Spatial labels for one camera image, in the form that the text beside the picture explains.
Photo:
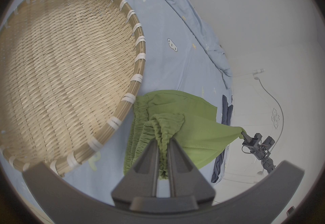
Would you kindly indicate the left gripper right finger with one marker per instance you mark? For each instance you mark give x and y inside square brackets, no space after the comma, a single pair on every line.
[185,174]

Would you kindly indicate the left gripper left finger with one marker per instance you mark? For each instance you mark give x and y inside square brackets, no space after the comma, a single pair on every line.
[142,174]

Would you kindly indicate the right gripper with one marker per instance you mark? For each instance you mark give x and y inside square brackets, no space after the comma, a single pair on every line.
[254,141]

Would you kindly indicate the green shorts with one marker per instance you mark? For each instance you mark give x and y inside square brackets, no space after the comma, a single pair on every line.
[198,129]

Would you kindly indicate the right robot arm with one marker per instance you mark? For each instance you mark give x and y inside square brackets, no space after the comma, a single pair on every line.
[269,164]

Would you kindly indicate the dark blue garment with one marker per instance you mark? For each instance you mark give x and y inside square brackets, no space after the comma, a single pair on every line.
[227,114]

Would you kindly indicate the round woven basket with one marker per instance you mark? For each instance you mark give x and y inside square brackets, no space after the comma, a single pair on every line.
[63,65]

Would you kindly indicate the pale blue quilt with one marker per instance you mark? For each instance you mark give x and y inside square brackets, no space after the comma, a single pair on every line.
[188,15]

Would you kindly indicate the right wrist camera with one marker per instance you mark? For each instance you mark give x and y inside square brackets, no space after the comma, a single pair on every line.
[269,141]

